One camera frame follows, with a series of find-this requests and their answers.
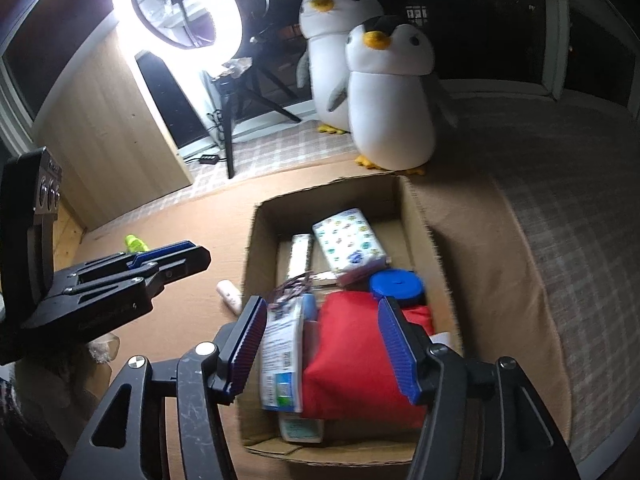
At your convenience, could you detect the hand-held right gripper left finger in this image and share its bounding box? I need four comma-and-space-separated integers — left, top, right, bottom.
60, 296, 268, 480

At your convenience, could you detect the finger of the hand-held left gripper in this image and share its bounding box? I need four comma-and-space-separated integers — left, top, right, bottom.
75, 241, 199, 281
65, 246, 211, 302

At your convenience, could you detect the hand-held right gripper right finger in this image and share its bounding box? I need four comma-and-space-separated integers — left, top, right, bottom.
377, 297, 581, 480

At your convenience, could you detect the white card package blue label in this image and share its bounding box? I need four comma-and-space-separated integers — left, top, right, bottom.
259, 272, 313, 413

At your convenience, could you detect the red fabric pouch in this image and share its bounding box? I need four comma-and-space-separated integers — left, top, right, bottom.
302, 292, 436, 428

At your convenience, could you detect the blue round disc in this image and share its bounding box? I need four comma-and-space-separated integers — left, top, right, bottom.
369, 269, 426, 308

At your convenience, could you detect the patterned white tissue pack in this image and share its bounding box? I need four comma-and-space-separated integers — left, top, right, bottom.
312, 208, 391, 273

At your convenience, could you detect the cardboard box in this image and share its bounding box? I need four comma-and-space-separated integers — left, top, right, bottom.
235, 172, 463, 463

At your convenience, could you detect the clear plastic bag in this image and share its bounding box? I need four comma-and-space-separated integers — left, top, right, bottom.
87, 332, 122, 366

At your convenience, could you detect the small white tube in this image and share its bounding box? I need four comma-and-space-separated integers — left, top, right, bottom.
216, 280, 244, 317

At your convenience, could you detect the wooden slat board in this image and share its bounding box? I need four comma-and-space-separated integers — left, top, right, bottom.
52, 200, 86, 271

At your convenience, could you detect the small pink packet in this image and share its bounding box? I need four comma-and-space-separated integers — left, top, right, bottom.
336, 257, 392, 288

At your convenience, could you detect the white spray can blue cap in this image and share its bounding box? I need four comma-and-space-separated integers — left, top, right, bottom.
277, 292, 326, 445

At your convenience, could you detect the long white box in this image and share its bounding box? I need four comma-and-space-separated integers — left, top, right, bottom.
287, 233, 315, 283

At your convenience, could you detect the brown blanket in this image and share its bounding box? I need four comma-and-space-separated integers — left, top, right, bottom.
15, 160, 573, 480

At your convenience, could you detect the light wooden cabinet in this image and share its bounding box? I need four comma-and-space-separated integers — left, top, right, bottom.
35, 35, 196, 231

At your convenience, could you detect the black flat panel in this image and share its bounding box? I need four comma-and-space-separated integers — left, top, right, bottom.
135, 51, 221, 148

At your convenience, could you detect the crumpled clear plastic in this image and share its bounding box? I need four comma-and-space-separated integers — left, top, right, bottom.
221, 57, 254, 79

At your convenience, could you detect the large white penguin plush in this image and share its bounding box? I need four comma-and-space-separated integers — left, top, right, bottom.
327, 15, 458, 177
296, 0, 386, 135

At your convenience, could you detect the grey plaid bedding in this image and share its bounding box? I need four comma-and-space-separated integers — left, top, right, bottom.
192, 92, 640, 466

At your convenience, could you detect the white ring light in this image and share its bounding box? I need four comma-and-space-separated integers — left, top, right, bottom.
111, 0, 246, 73

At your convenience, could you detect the white window frame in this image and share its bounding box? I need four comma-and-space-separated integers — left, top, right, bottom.
440, 0, 640, 111

